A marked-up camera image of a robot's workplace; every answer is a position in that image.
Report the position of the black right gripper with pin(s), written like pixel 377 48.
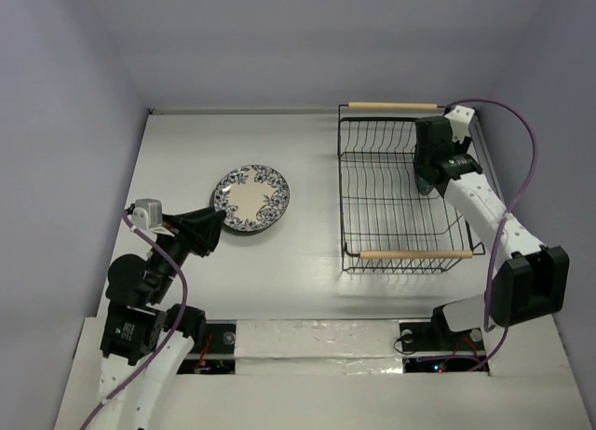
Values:
pixel 424 170

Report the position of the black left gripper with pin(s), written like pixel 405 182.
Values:
pixel 198 228

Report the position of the grey patterned plate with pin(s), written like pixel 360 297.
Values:
pixel 258 191

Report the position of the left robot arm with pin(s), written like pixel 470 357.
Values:
pixel 149 327

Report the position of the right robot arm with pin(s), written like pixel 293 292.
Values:
pixel 526 279

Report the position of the dark teal plate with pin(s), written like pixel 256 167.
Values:
pixel 426 180

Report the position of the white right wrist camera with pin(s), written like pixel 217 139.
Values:
pixel 460 118

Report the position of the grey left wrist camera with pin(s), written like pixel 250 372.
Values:
pixel 146 214

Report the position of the black wire dish rack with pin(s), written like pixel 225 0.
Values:
pixel 386 225

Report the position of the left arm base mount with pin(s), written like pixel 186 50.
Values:
pixel 216 356

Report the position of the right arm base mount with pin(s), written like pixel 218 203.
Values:
pixel 430 346

